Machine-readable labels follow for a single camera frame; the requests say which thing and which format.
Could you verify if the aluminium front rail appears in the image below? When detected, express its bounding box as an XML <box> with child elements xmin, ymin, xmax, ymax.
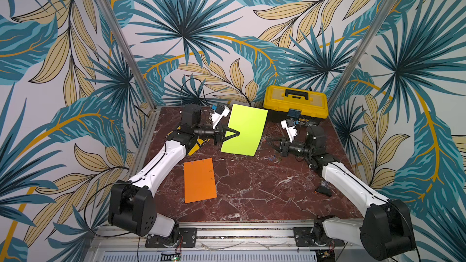
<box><xmin>89</xmin><ymin>220</ymin><xmax>363</xmax><ymax>253</ymax></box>

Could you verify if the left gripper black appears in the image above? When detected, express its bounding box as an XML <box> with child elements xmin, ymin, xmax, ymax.
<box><xmin>193</xmin><ymin>121</ymin><xmax>240</xmax><ymax>146</ymax></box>

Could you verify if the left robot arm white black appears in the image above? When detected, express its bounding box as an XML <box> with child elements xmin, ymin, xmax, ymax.
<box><xmin>108</xmin><ymin>104</ymin><xmax>240</xmax><ymax>243</ymax></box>

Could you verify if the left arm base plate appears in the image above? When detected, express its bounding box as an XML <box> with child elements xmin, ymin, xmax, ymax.
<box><xmin>145</xmin><ymin>228</ymin><xmax>197</xmax><ymax>249</ymax></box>

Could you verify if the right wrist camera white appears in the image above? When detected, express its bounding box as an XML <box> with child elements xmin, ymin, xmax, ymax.
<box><xmin>280</xmin><ymin>118</ymin><xmax>299</xmax><ymax>143</ymax></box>

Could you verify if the orange paper sheet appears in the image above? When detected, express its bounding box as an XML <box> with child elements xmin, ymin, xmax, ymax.
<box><xmin>184</xmin><ymin>158</ymin><xmax>217</xmax><ymax>203</ymax></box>

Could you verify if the green paper sheet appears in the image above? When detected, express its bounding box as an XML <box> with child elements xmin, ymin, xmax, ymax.
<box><xmin>220</xmin><ymin>104</ymin><xmax>268</xmax><ymax>156</ymax></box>

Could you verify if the yellow paper sheet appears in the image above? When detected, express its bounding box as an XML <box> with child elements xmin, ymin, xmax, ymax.
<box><xmin>172</xmin><ymin>129</ymin><xmax>202</xmax><ymax>156</ymax></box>

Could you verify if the yellow black toolbox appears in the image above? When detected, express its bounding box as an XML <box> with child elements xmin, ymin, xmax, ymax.
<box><xmin>263</xmin><ymin>86</ymin><xmax>329</xmax><ymax>119</ymax></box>

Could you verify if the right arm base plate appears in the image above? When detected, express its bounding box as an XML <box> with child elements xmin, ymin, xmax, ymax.
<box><xmin>292</xmin><ymin>227</ymin><xmax>345</xmax><ymax>247</ymax></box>

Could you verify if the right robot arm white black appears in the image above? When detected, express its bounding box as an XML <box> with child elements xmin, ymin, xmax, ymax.
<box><xmin>267</xmin><ymin>126</ymin><xmax>417</xmax><ymax>261</ymax></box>

